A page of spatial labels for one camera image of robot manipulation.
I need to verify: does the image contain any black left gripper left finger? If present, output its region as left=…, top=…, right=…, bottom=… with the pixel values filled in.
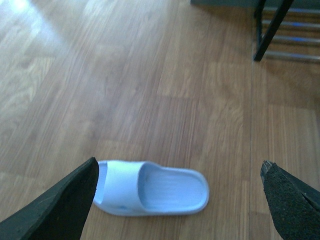
left=0, top=157, right=99, bottom=240

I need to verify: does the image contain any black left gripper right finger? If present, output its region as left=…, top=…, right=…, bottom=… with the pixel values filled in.
left=260, top=160, right=320, bottom=240

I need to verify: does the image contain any light blue slipper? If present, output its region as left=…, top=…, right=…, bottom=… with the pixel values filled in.
left=93, top=160, right=210, bottom=217

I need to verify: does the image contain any black metal shoe rack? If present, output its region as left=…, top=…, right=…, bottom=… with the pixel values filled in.
left=253, top=0, right=320, bottom=63

